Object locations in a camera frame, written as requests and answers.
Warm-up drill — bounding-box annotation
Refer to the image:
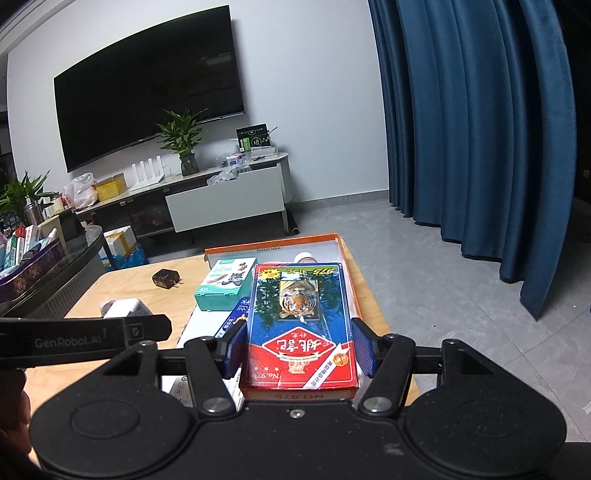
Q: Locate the person's left hand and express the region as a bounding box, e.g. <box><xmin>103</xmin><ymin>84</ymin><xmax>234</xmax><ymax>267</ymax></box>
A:
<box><xmin>0</xmin><ymin>369</ymin><xmax>31</xmax><ymax>462</ymax></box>

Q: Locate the black rectangular device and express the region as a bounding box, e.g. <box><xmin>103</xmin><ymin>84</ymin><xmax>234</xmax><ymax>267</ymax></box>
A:
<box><xmin>58</xmin><ymin>209</ymin><xmax>84</xmax><ymax>243</ymax></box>

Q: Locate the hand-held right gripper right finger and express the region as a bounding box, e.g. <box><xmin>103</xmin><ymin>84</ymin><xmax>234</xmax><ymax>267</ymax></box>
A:
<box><xmin>351</xmin><ymin>318</ymin><xmax>497</xmax><ymax>415</ymax></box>

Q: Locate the white plastic bag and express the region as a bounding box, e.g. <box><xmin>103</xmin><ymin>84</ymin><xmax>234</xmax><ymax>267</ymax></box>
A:
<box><xmin>64</xmin><ymin>173</ymin><xmax>99</xmax><ymax>209</ymax></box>

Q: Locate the pile of small packets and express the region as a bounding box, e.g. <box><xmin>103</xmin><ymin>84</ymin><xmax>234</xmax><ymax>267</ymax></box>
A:
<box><xmin>217</xmin><ymin>150</ymin><xmax>278</xmax><ymax>169</ymax></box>

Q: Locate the clear plastic bag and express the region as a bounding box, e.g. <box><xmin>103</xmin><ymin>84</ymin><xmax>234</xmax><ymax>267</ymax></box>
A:
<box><xmin>206</xmin><ymin>167</ymin><xmax>243</xmax><ymax>186</ymax></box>

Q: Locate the leafy bamboo plant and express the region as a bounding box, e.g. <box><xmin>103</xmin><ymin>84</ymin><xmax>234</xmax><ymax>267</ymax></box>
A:
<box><xmin>0</xmin><ymin>171</ymin><xmax>60</xmax><ymax>228</ymax></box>

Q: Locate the green potted plant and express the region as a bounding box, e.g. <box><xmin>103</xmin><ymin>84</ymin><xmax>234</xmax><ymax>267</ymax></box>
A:
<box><xmin>154</xmin><ymin>108</ymin><xmax>209</xmax><ymax>177</ymax></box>

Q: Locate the blue curtain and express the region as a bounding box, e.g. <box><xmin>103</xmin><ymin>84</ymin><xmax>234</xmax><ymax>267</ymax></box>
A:
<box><xmin>368</xmin><ymin>0</ymin><xmax>581</xmax><ymax>320</ymax></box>

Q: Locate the black charger plug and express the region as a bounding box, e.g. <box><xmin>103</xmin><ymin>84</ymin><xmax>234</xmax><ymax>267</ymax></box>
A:
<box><xmin>152</xmin><ymin>269</ymin><xmax>182</xmax><ymax>290</ymax></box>

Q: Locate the teal and white box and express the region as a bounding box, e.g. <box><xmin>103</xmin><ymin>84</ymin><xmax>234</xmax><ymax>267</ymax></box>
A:
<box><xmin>194</xmin><ymin>257</ymin><xmax>258</xmax><ymax>313</ymax></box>

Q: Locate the black and green box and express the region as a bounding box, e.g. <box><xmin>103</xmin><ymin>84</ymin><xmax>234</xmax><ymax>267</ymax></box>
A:
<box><xmin>235</xmin><ymin>124</ymin><xmax>271</xmax><ymax>152</ymax></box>

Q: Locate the blue plastic bag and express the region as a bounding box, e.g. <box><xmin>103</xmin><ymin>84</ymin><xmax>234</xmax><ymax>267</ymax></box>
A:
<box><xmin>110</xmin><ymin>244</ymin><xmax>149</xmax><ymax>271</ymax></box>

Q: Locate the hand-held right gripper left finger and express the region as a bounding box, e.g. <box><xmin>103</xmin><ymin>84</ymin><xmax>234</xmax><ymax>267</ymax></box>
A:
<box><xmin>99</xmin><ymin>318</ymin><xmax>248</xmax><ymax>415</ymax></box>

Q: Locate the playing card box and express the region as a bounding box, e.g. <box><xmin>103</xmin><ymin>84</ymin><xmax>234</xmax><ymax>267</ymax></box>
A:
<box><xmin>239</xmin><ymin>262</ymin><xmax>361</xmax><ymax>401</ymax></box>

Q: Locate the black wall television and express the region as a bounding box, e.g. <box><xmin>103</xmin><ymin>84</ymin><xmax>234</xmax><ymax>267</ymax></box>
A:
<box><xmin>54</xmin><ymin>6</ymin><xmax>245</xmax><ymax>172</ymax></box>

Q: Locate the purple patterned storage box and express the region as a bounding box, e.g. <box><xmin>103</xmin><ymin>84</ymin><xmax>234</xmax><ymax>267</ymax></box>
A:
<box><xmin>0</xmin><ymin>240</ymin><xmax>66</xmax><ymax>303</ymax></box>

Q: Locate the orange-edged cardboard tray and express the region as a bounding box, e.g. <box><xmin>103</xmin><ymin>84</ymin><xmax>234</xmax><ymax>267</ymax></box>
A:
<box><xmin>177</xmin><ymin>232</ymin><xmax>386</xmax><ymax>402</ymax></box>

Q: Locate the yellow and white carton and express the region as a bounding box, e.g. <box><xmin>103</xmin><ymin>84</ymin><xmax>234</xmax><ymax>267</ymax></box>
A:
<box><xmin>104</xmin><ymin>226</ymin><xmax>137</xmax><ymax>257</ymax></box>

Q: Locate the yellow box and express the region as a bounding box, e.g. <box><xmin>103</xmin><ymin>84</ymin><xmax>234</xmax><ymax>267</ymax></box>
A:
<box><xmin>95</xmin><ymin>174</ymin><xmax>127</xmax><ymax>201</ymax></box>

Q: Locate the white television cabinet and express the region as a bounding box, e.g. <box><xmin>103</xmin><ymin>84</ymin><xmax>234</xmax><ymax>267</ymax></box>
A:
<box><xmin>69</xmin><ymin>150</ymin><xmax>293</xmax><ymax>243</ymax></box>

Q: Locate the dark glass side table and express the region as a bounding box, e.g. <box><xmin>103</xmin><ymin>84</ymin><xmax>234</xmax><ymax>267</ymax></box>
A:
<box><xmin>0</xmin><ymin>226</ymin><xmax>108</xmax><ymax>319</ymax></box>

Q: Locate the white router with antennas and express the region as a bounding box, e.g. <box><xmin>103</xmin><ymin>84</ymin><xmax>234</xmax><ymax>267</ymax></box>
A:
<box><xmin>130</xmin><ymin>157</ymin><xmax>168</xmax><ymax>188</ymax></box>

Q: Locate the white charger cube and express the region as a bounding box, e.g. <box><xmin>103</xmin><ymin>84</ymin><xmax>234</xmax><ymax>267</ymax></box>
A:
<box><xmin>104</xmin><ymin>298</ymin><xmax>153</xmax><ymax>319</ymax></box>

